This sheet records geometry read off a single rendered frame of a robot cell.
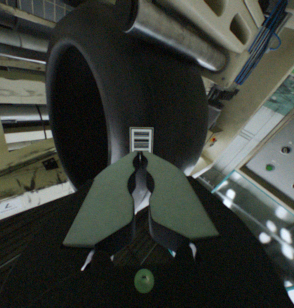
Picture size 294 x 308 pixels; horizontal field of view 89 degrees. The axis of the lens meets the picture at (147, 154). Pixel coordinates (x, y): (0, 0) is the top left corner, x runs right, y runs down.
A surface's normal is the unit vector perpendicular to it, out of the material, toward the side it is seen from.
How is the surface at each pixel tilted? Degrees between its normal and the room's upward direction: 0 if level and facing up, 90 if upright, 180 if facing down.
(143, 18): 93
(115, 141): 95
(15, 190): 180
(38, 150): 162
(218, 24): 90
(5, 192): 180
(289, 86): 90
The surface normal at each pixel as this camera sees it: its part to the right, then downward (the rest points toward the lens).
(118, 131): -0.55, 0.23
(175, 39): 0.60, 0.69
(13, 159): 0.11, -0.65
